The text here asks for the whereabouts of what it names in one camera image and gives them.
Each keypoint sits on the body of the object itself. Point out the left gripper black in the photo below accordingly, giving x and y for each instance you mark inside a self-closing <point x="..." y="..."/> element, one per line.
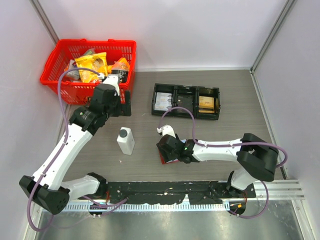
<point x="124" y="109"/>

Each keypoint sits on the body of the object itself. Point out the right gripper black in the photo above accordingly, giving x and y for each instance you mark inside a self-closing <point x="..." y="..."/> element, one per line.
<point x="166" y="155"/>

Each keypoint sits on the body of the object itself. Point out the red leather card holder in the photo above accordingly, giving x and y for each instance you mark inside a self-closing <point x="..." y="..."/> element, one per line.
<point x="169" y="151"/>

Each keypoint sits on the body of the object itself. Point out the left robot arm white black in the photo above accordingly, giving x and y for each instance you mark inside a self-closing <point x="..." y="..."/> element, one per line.
<point x="46" y="187"/>

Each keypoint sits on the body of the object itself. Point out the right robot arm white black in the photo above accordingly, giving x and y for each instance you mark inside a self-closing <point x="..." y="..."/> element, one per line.
<point x="257" y="159"/>

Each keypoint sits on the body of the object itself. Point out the silver VIP cards stack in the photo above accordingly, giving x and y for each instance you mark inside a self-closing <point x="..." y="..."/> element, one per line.
<point x="163" y="101"/>

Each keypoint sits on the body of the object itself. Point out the black VIP cards stack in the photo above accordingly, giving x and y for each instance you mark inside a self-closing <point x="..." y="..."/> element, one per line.
<point x="185" y="101"/>

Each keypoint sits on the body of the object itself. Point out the gold VIP cards stack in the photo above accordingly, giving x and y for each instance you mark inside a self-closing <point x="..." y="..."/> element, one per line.
<point x="206" y="104"/>

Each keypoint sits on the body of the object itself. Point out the black three-compartment card tray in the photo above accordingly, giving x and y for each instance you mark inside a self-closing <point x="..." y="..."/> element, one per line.
<point x="195" y="91"/>

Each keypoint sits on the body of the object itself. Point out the white plastic bottle black cap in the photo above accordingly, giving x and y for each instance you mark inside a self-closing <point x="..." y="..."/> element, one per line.
<point x="126" y="140"/>

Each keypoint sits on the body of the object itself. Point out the black instant noodle cup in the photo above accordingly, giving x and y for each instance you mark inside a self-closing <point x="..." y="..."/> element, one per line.
<point x="122" y="75"/>

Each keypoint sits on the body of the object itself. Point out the orange snack bag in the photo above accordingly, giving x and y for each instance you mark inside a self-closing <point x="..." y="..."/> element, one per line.
<point x="121" y="64"/>

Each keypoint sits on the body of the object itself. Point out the yellow snack bag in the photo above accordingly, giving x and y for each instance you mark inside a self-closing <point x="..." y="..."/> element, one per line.
<point x="96" y="62"/>

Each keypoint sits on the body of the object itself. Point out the blue and white small box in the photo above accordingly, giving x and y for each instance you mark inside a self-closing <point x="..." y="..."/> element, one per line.
<point x="74" y="74"/>

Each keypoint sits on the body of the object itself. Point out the red plastic shopping basket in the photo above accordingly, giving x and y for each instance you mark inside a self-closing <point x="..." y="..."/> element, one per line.
<point x="77" y="93"/>

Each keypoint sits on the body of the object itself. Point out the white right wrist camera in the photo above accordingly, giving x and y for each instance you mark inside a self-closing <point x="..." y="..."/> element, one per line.
<point x="166" y="130"/>

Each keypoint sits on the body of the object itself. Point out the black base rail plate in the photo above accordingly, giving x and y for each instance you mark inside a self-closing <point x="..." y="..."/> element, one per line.
<point x="171" y="192"/>

